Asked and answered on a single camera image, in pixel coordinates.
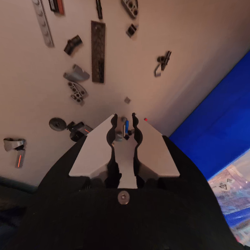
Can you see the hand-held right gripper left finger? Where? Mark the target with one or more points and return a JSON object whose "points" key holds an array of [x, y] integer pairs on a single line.
{"points": [[91, 156]]}

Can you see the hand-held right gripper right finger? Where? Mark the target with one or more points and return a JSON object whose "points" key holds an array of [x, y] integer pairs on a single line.
{"points": [[156, 156]]}

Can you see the grey connector with blue pin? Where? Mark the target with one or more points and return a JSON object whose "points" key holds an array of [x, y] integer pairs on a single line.
{"points": [[119, 134]]}

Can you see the black lego disc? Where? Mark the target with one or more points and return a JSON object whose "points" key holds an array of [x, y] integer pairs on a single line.
{"points": [[57, 124]]}

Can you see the small grey lego plate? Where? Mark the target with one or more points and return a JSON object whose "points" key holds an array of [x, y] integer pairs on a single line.
{"points": [[127, 100]]}

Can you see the grey curved lego panel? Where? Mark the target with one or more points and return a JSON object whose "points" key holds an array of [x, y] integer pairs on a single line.
{"points": [[78, 75]]}

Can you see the black and grey lego assembly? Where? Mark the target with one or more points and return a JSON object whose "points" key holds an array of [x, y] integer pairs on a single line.
{"points": [[163, 59]]}

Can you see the long dark lego plate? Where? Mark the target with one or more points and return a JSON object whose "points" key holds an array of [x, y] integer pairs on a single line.
{"points": [[98, 52]]}

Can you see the black angled lego connector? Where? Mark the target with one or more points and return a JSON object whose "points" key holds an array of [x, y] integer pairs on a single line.
{"points": [[73, 45]]}

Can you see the small black lego piece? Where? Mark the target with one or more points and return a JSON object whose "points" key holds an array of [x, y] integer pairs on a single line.
{"points": [[131, 30]]}

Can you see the long light grey lego beam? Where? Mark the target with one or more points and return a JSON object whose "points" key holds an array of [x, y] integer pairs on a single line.
{"points": [[44, 25]]}

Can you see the black lego axle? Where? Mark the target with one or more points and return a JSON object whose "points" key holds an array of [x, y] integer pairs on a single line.
{"points": [[99, 9]]}

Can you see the grey holed lego liftarm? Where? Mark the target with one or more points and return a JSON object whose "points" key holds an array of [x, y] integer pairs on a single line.
{"points": [[130, 7]]}

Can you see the blue plastic bin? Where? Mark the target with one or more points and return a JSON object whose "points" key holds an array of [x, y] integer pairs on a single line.
{"points": [[205, 117]]}

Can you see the grey curved holed liftarm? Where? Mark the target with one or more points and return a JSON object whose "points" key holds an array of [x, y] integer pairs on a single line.
{"points": [[77, 92]]}

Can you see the grey panel with orange stripe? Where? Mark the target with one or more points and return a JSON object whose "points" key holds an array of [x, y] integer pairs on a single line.
{"points": [[13, 143]]}

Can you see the clear plastic bag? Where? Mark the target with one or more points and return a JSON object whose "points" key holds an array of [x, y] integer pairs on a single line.
{"points": [[234, 195]]}

